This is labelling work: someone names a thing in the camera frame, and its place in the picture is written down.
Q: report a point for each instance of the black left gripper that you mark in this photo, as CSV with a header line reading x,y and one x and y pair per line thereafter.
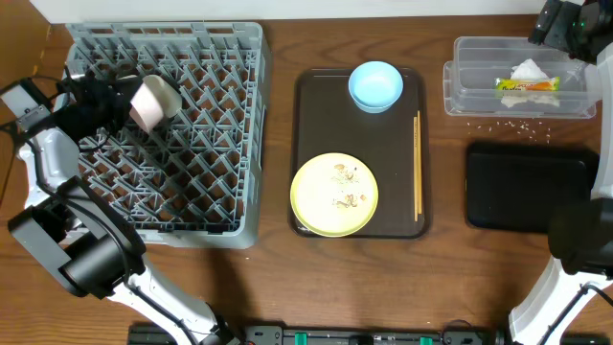
x,y
121,103

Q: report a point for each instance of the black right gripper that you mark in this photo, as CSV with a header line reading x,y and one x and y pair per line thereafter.
x,y
541,19

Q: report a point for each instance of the yellow snack wrapper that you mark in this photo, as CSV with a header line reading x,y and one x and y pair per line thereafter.
x,y
546,85

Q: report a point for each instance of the light blue bowl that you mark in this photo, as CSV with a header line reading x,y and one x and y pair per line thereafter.
x,y
375,86

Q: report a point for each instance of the white cup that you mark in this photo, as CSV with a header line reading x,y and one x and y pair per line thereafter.
x,y
168,98

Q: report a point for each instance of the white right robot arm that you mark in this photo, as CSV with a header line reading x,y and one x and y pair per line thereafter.
x,y
580,237

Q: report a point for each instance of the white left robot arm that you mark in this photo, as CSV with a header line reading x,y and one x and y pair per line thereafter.
x,y
74,233

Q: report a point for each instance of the white crumpled napkin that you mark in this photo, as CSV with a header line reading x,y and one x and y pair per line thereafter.
x,y
528,70

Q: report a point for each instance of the clear plastic bin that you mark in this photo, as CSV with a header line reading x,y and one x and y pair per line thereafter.
x,y
479,62

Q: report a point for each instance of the grey dish rack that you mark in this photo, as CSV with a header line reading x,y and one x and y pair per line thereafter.
x,y
194,180

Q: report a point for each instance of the black tray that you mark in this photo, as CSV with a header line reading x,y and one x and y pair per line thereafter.
x,y
518,188

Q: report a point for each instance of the wooden chopstick right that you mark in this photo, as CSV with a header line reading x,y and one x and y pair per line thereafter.
x,y
419,156

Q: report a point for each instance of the dark brown serving tray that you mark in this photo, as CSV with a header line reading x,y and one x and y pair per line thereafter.
x,y
326,119

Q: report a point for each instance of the yellow plate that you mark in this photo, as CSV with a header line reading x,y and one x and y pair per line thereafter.
x,y
334,195

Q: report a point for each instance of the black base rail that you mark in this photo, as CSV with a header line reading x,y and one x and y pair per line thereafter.
x,y
272,335

